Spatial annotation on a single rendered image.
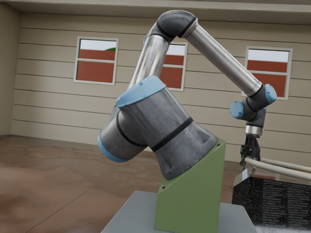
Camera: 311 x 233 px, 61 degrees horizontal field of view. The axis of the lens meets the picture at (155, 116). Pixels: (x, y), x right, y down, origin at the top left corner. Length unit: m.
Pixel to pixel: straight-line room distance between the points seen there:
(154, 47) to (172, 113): 0.53
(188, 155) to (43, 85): 8.62
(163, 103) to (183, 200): 0.26
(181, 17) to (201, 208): 0.83
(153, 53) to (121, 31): 7.37
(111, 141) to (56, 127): 8.08
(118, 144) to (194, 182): 0.28
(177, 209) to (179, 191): 0.05
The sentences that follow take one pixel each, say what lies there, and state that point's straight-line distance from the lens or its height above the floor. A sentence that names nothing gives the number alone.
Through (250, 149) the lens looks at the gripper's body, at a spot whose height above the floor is 1.00.
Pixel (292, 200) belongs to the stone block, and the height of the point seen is 0.76.
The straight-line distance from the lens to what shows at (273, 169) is 1.28.
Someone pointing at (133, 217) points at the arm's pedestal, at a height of 0.85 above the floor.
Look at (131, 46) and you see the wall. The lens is 8.30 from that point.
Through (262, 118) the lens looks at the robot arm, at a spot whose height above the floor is 1.18.
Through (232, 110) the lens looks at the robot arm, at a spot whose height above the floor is 1.20.
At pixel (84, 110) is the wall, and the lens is 8.49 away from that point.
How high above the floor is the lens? 1.14
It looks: 1 degrees down
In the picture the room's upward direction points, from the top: 6 degrees clockwise
